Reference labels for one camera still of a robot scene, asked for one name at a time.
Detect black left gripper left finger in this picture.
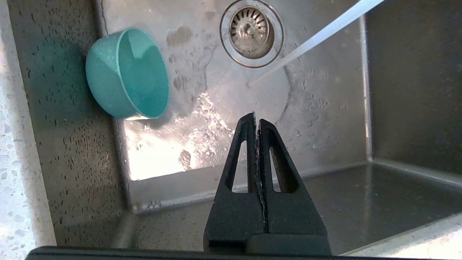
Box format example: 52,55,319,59
204,113,268,252

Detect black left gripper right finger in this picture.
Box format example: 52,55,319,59
245,118,331,253

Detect teal bowl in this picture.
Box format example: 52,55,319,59
86,27,170,120

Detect stainless steel sink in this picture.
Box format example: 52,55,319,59
7,0,462,255

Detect metal sink drain strainer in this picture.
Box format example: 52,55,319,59
219,0,284,68

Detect running water stream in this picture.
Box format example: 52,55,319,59
247,0,387,86

